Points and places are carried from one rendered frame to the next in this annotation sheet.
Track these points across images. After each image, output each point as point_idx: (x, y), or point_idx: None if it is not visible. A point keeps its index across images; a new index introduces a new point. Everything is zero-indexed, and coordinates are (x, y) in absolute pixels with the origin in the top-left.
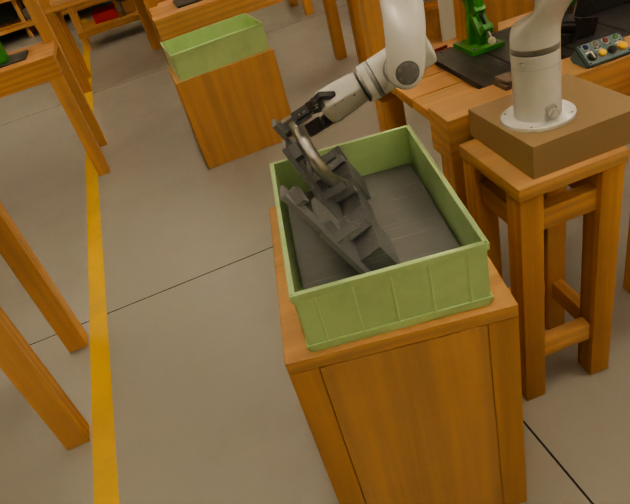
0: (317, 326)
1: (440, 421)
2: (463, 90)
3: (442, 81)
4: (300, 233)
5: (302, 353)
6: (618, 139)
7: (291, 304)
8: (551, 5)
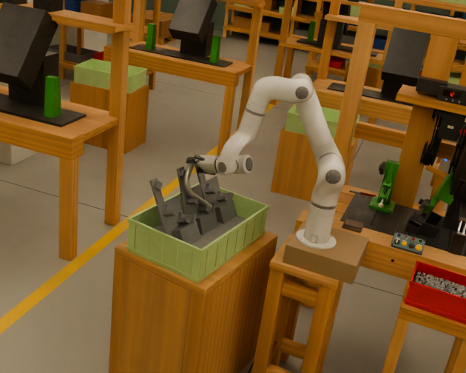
0: (132, 240)
1: (161, 330)
2: (335, 216)
3: (337, 207)
4: None
5: (123, 249)
6: (334, 274)
7: None
8: (319, 184)
